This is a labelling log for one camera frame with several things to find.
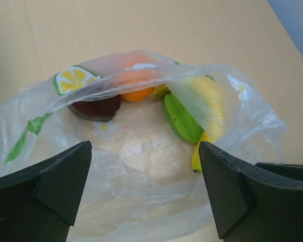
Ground dark maroon fruit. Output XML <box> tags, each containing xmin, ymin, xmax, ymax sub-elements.
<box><xmin>68</xmin><ymin>95</ymin><xmax>122</xmax><ymax>122</ymax></box>

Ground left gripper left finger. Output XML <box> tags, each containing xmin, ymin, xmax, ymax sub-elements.
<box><xmin>0</xmin><ymin>141</ymin><xmax>92</xmax><ymax>242</ymax></box>

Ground yellow banana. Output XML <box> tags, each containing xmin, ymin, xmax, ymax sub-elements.
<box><xmin>191</xmin><ymin>76</ymin><xmax>229</xmax><ymax>173</ymax></box>

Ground orange tangerine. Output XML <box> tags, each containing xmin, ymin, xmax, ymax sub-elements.
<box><xmin>116</xmin><ymin>50</ymin><xmax>157</xmax><ymax>102</ymax></box>

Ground green starfruit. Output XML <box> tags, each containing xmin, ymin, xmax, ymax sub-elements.
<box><xmin>151</xmin><ymin>84</ymin><xmax>203</xmax><ymax>144</ymax></box>

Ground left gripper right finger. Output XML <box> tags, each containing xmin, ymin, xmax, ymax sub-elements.
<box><xmin>199</xmin><ymin>142</ymin><xmax>303</xmax><ymax>241</ymax></box>

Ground clear plastic bag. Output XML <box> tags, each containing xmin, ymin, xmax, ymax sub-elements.
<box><xmin>0</xmin><ymin>49</ymin><xmax>287</xmax><ymax>241</ymax></box>

